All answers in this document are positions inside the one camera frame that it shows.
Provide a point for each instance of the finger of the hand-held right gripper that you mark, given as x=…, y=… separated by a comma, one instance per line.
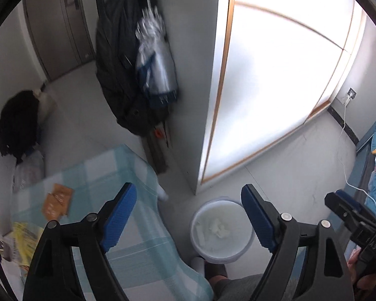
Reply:
x=344, y=205

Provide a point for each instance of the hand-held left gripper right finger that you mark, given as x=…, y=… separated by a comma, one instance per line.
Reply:
x=258, y=219

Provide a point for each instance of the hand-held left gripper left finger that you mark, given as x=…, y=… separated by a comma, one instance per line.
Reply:
x=119, y=219

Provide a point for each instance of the white round bin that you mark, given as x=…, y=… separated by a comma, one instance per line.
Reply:
x=222, y=250

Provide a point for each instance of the yellow printed plastic bag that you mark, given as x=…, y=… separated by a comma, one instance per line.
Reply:
x=26, y=241
x=6, y=246

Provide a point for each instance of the person's right hand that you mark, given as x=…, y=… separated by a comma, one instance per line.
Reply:
x=352, y=263

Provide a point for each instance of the white table leg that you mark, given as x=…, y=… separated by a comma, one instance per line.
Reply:
x=163, y=192
x=198, y=263

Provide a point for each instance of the table with checked cloth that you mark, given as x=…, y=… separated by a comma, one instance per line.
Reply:
x=134, y=276

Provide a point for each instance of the person's leg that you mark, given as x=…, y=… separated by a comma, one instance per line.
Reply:
x=238, y=288

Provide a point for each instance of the black framed sliding door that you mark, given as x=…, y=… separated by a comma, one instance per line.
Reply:
x=156, y=153

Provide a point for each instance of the orange black object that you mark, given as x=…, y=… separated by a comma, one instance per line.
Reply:
x=159, y=133

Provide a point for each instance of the grey plastic bag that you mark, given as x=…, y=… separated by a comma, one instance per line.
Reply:
x=28, y=172

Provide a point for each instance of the white pillow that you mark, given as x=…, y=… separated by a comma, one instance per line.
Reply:
x=47, y=105

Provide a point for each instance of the black bag on floor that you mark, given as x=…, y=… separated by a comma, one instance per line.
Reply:
x=18, y=125

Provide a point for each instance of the black hanging backpack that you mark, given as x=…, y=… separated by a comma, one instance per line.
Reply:
x=119, y=69

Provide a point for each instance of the silver folded umbrella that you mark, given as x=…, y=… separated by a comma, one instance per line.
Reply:
x=156, y=59

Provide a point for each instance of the grey room door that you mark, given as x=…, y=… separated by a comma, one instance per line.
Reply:
x=56, y=37

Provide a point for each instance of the wall socket with charger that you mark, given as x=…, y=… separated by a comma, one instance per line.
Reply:
x=351, y=93

